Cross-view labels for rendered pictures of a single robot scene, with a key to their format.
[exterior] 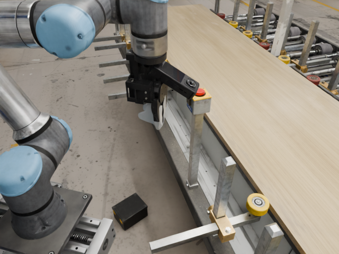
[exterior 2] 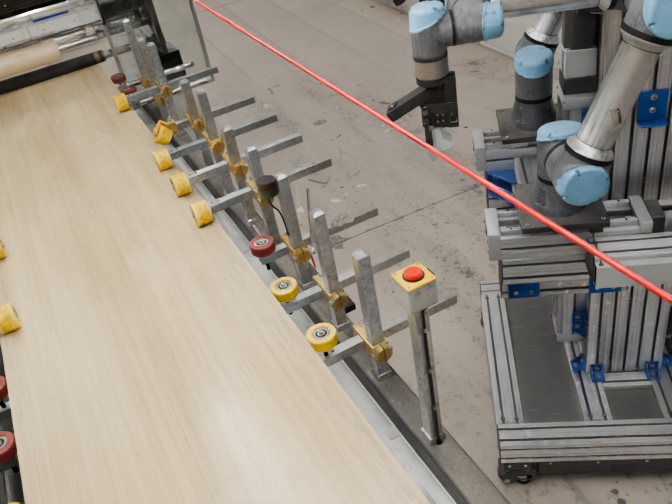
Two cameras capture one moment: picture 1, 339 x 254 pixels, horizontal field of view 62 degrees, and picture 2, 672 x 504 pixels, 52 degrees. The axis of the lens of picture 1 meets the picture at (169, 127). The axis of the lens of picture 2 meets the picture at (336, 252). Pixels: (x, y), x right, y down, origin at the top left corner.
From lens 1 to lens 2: 2.06 m
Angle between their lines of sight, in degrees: 105
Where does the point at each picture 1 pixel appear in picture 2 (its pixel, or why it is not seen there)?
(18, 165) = (554, 126)
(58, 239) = (522, 194)
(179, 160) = (476, 484)
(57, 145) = (552, 164)
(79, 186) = not seen: outside the picture
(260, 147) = (304, 428)
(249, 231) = not seen: hidden behind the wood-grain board
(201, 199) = (411, 414)
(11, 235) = not seen: hidden behind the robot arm
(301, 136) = (212, 478)
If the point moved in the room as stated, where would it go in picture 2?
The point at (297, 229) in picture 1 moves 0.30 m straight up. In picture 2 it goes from (277, 317) to (251, 228)
